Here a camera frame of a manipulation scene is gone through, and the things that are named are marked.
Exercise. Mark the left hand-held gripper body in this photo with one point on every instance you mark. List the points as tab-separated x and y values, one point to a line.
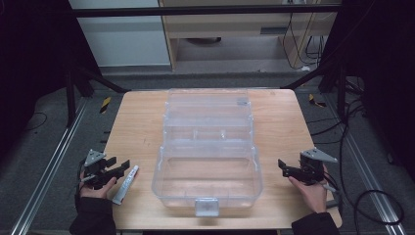
96	173

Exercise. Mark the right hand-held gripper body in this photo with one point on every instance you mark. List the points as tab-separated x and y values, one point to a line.
310	171

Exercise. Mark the white squeeze tube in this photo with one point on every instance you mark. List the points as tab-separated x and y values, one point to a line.
125	185

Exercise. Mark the clear plastic storage box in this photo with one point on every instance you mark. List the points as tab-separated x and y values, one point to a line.
207	176

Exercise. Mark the person's left hand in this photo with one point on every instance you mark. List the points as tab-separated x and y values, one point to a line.
96	193

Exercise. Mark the person's right hand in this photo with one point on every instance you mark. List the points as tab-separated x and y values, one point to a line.
313	196

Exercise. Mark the black metal stand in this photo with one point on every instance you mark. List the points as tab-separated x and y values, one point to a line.
339	84
73	98

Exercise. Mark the white cabinet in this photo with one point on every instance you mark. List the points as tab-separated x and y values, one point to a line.
124	39

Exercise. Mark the light wooden desk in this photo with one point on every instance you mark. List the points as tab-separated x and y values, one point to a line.
228	26

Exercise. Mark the aluminium floor rail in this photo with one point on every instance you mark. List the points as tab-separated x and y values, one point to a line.
368	176
49	166

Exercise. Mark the black horizontal frame bar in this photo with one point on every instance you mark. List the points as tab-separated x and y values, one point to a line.
195	10

